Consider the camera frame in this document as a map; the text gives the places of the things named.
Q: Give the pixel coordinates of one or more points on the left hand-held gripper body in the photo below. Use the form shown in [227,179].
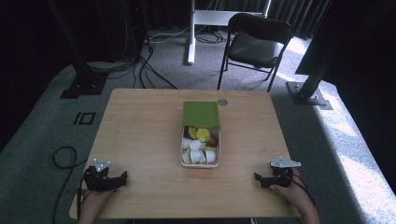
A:
[95,179]

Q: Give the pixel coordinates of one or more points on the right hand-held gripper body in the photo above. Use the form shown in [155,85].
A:
[282,174]

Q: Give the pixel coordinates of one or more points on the person's left hand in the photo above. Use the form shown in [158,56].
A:
[99,196]

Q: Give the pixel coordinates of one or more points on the person's right hand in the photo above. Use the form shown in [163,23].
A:
[289,191]

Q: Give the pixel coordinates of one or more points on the white storage box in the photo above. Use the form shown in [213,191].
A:
[218,155]

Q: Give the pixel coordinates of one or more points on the black floor tape marker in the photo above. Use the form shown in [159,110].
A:
[84,118]

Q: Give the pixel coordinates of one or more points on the pile of coffee capsules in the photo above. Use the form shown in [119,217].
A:
[199,145]

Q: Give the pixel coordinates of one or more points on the round grey table grommet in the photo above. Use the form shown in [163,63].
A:
[222,102]

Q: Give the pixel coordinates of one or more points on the black metal stand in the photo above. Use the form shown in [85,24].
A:
[83,74]
[306,90]

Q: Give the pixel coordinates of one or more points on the green box lid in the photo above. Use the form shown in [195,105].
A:
[201,114]

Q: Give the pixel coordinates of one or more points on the black folding chair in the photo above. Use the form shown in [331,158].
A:
[255,46]

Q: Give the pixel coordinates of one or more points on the dark curtain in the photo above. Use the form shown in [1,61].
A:
[299,14]

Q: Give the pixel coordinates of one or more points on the white desk frame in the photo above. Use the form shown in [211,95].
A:
[199,18]

